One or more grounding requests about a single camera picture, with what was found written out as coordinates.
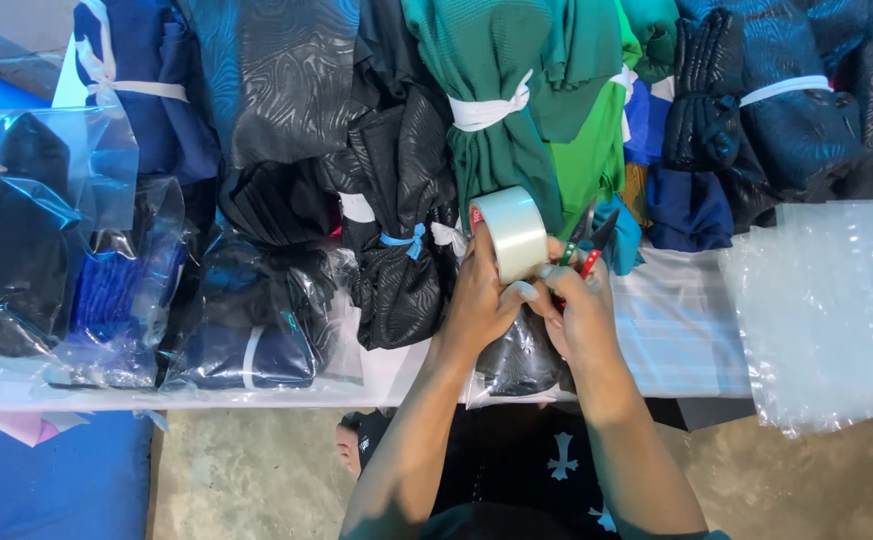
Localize navy fabric bundle white tie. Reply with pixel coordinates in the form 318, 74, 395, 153
72, 0, 221, 186

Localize clear packing tape roll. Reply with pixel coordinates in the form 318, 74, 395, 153
468, 186, 550, 285

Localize white striped cloth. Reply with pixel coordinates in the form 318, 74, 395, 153
607, 241, 752, 400

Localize blue mat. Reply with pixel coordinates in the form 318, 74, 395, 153
0, 408, 155, 540

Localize turquoise cloth piece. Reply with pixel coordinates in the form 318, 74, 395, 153
577, 193, 644, 277

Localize dark blue embossed bundle white tie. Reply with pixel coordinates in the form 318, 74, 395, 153
661, 0, 873, 230

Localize pink paper sheet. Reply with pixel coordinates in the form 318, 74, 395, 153
0, 408, 92, 449

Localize person's right hand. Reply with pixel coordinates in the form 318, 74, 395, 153
530, 238, 625, 370

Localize dark green bundle white tie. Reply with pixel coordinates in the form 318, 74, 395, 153
401, 0, 626, 235

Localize bagged royal blue fabric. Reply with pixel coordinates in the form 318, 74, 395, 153
50, 175, 188, 390

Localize scissors with red green handles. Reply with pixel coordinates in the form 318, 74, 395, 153
558, 198, 622, 280

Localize black embossed bundle blue tie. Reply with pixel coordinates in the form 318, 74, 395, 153
315, 86, 461, 351

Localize large bagged black fabric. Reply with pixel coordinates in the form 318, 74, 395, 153
0, 105, 140, 360

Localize dark teal embossed fabric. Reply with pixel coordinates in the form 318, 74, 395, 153
178, 0, 368, 171

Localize stack of clear plastic bags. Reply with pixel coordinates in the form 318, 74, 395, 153
720, 196, 873, 439

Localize plain navy folded fabric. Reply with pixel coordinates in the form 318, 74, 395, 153
645, 163, 736, 253

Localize bagged navy and black fabric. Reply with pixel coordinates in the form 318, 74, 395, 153
160, 225, 364, 394

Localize person's left hand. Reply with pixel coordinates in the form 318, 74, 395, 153
440, 222, 541, 354

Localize bright green fabric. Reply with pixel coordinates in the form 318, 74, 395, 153
546, 0, 643, 240

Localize person's foot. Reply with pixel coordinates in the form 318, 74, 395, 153
335, 423, 363, 478

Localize royal blue fabric white tie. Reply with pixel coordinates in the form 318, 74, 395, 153
621, 66, 676, 168

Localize mustard yellow fabric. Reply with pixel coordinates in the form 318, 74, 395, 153
619, 162, 653, 229

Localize black pleated fabric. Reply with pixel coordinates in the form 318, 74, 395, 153
219, 159, 343, 250

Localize small bagged black fabric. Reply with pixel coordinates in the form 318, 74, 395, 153
463, 303, 578, 410

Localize person's black cross print clothing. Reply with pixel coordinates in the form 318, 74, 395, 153
340, 403, 731, 540

